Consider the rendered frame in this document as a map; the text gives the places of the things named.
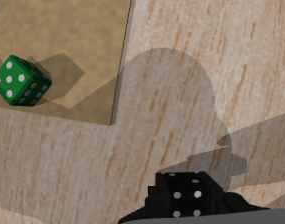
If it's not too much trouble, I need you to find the green die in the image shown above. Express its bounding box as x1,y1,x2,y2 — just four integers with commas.
0,55,52,107

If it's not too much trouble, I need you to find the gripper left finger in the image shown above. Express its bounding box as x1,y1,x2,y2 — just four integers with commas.
118,173,172,224

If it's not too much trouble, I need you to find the black die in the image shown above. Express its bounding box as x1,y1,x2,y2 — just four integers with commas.
164,172,206,218

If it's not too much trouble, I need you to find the tan square mat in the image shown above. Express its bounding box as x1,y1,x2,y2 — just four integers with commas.
0,0,132,126

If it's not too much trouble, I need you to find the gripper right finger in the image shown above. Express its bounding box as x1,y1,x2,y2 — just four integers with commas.
197,171,270,215

